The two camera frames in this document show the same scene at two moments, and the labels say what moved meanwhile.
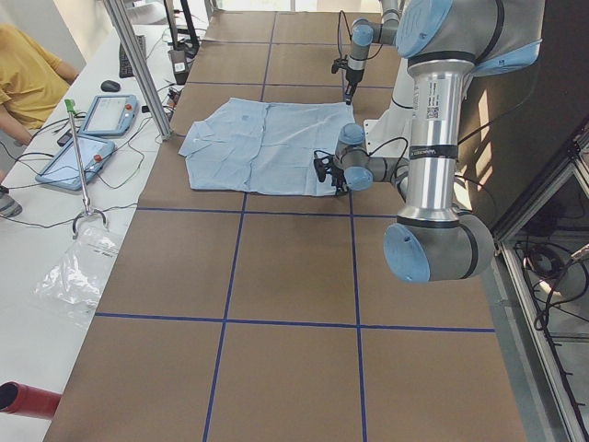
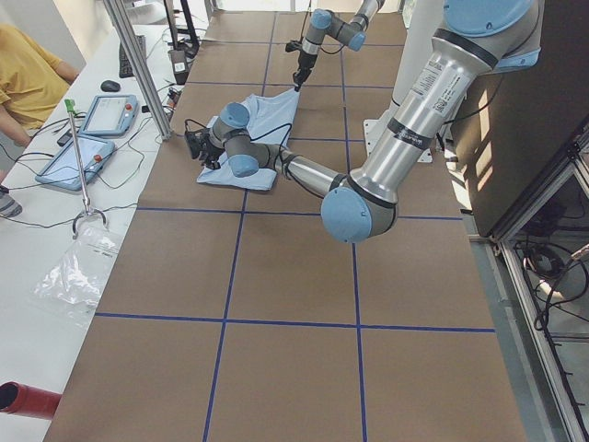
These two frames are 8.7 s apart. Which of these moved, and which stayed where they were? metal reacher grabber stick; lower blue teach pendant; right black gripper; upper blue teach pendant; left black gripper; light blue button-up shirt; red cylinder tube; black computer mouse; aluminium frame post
Moved: light blue button-up shirt; left black gripper; right black gripper
Stayed: lower blue teach pendant; metal reacher grabber stick; red cylinder tube; aluminium frame post; upper blue teach pendant; black computer mouse
